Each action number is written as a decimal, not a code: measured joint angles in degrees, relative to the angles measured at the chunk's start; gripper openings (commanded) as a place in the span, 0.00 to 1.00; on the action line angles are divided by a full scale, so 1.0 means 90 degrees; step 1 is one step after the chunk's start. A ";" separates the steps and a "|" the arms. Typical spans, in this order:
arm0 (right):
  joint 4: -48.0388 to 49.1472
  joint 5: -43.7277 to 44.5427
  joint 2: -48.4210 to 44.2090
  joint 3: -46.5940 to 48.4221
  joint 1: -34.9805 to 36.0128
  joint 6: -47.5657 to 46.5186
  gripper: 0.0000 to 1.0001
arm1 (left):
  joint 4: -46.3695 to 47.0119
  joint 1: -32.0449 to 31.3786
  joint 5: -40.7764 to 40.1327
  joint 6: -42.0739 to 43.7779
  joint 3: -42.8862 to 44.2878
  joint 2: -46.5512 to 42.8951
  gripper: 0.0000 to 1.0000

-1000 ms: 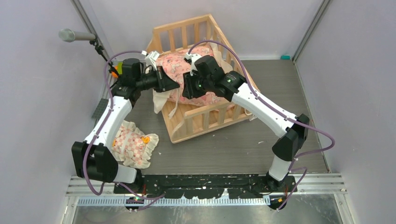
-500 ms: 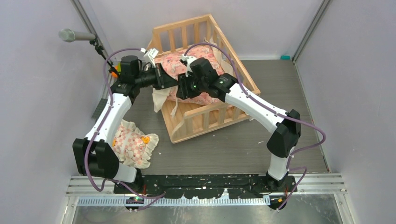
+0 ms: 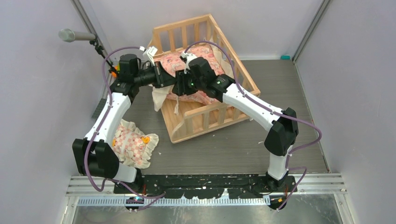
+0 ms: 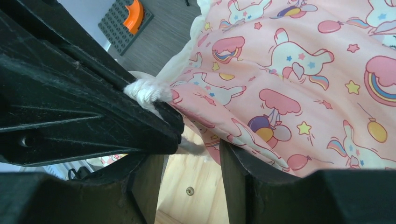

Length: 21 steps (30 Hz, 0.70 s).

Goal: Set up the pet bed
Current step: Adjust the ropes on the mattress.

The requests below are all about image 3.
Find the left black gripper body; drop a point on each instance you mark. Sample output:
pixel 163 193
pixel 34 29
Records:
pixel 158 79

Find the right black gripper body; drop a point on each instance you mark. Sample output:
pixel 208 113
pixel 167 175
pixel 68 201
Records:
pixel 187 83

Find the pink printed cushion with ties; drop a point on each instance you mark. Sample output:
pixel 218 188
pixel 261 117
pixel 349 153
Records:
pixel 216 74

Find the wooden slatted pet bed frame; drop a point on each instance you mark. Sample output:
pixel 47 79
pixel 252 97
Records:
pixel 186 120

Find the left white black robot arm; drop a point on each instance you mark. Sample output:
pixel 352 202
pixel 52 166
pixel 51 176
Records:
pixel 93 154

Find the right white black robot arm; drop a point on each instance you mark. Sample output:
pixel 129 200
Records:
pixel 280 124

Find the orange green toy ball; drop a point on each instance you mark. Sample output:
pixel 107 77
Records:
pixel 114 71

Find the grey building plate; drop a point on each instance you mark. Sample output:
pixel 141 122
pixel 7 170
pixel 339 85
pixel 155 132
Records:
pixel 98 109

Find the small checkered ruffled pillow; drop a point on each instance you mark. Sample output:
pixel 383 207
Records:
pixel 133 147

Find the teal small block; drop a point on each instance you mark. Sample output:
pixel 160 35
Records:
pixel 285 57

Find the silver microphone on tripod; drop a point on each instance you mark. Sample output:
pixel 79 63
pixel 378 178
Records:
pixel 67 35

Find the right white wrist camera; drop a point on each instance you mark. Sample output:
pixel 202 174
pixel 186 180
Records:
pixel 187 58

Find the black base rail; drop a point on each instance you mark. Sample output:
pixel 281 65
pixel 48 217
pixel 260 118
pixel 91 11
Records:
pixel 237 186

